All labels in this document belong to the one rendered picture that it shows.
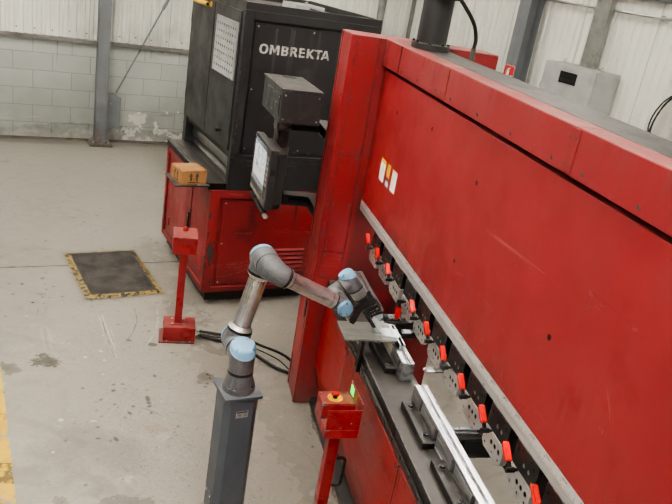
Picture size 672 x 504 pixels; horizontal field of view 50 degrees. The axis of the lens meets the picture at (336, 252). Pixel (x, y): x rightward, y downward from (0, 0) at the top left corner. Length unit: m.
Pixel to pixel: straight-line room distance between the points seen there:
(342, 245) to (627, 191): 2.56
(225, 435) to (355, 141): 1.75
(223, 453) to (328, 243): 1.43
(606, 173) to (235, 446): 2.15
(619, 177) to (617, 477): 0.75
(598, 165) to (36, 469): 3.15
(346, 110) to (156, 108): 6.39
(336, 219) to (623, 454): 2.62
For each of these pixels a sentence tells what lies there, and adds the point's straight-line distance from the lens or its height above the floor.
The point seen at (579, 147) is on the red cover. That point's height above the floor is 2.25.
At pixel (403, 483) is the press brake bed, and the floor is 0.74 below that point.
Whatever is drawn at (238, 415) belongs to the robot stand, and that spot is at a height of 0.68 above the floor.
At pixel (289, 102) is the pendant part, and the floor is 1.87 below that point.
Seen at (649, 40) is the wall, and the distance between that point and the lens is 8.14.
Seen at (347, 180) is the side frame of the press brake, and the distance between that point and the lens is 4.14.
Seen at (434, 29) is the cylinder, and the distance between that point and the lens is 3.75.
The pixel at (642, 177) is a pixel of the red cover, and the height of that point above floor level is 2.25.
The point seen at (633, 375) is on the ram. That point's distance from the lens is 1.92.
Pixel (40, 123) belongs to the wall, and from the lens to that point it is 10.03.
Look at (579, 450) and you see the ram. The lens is 2.12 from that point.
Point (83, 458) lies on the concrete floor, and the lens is 4.20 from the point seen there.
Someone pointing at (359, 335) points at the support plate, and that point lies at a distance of 3.49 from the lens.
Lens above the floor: 2.60
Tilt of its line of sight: 21 degrees down
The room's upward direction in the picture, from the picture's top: 10 degrees clockwise
